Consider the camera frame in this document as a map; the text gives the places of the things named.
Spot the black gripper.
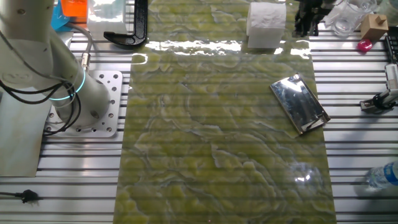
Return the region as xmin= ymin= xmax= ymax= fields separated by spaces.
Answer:
xmin=294 ymin=0 xmax=327 ymax=37

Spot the white toilet paper roll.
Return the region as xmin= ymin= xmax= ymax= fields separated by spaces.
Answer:
xmin=246 ymin=2 xmax=287 ymax=49

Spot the clear glass pitcher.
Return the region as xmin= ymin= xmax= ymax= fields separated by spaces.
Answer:
xmin=323 ymin=0 xmax=379 ymax=39

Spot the pink round toy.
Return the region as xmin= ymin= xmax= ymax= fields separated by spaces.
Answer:
xmin=356 ymin=39 xmax=373 ymax=53

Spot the wooden block toy with peg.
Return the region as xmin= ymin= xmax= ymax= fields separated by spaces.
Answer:
xmin=360 ymin=14 xmax=389 ymax=41

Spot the black keyboard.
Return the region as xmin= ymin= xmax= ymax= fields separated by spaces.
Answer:
xmin=384 ymin=34 xmax=398 ymax=65

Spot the green marble pattern mat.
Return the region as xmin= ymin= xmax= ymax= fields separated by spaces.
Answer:
xmin=112 ymin=0 xmax=337 ymax=224

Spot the clear water bottle blue cap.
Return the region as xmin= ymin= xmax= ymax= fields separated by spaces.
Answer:
xmin=366 ymin=161 xmax=398 ymax=190

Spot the black C-clamp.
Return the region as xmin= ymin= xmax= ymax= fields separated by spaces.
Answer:
xmin=103 ymin=0 xmax=149 ymax=47

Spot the translucent plastic box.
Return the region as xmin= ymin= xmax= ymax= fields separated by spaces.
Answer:
xmin=86 ymin=0 xmax=127 ymax=40

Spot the black power plug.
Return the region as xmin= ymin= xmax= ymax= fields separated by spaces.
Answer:
xmin=0 ymin=189 xmax=44 ymax=205

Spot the silver grille camera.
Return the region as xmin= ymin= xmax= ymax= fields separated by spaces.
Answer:
xmin=384 ymin=63 xmax=398 ymax=91

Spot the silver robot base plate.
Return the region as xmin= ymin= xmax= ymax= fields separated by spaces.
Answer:
xmin=43 ymin=70 xmax=124 ymax=138

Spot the grey cable with metal connector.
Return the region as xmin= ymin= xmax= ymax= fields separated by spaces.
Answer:
xmin=67 ymin=23 xmax=94 ymax=73

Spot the orange toy shovel green handle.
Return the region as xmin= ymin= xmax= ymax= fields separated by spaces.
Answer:
xmin=60 ymin=0 xmax=88 ymax=22

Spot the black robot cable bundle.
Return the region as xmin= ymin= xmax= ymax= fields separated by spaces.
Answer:
xmin=0 ymin=79 xmax=82 ymax=136

